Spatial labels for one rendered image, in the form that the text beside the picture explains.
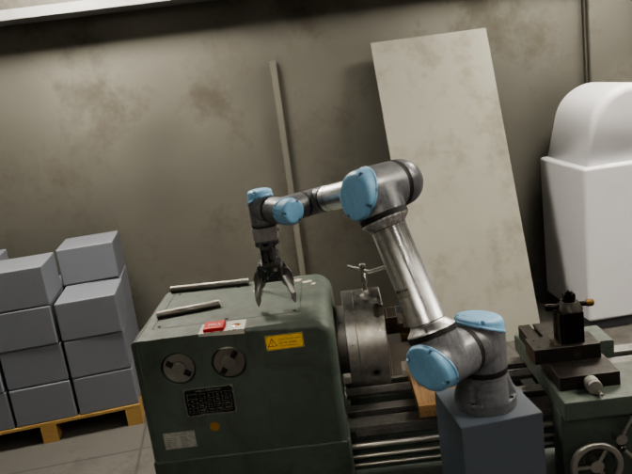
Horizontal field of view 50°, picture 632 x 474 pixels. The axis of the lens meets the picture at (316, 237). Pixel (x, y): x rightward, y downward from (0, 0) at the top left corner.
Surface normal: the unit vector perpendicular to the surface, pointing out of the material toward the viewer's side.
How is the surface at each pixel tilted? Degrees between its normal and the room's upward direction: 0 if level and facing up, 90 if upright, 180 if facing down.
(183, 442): 90
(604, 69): 90
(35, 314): 90
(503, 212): 74
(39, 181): 90
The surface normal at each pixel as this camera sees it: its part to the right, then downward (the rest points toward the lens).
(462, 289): 0.10, -0.07
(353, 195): -0.80, 0.12
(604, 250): 0.09, 0.22
